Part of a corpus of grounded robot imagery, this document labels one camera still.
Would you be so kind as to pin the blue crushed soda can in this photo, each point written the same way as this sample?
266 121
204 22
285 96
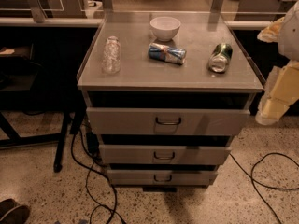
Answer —
167 54

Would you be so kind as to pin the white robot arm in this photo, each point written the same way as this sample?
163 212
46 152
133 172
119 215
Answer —
288 41

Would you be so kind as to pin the grey top drawer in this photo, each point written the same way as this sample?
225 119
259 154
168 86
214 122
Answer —
151 121

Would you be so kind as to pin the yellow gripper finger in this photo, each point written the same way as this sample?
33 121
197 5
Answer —
275 102
271 33

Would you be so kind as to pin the grey drawer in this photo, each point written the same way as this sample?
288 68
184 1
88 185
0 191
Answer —
161 178
189 155
151 121

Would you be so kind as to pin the black power adapter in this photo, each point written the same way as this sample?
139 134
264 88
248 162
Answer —
92 143

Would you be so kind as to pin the dark shoe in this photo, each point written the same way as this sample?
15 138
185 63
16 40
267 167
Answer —
13 213

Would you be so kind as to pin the grey middle drawer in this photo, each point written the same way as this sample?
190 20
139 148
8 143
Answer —
189 155

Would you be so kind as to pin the clear plastic bottle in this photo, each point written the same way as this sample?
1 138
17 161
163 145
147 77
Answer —
111 63

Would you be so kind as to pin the green soda can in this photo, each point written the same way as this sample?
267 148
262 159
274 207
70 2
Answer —
220 58

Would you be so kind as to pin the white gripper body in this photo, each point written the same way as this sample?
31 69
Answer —
290 36

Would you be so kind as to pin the grey bottom drawer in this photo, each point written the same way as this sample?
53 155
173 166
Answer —
161 178

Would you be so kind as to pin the black table frame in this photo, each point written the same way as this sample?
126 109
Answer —
32 88

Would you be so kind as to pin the white ceramic bowl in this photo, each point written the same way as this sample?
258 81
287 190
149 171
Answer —
164 28

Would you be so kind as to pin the grey drawer cabinet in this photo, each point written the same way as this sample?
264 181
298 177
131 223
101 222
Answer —
146 83

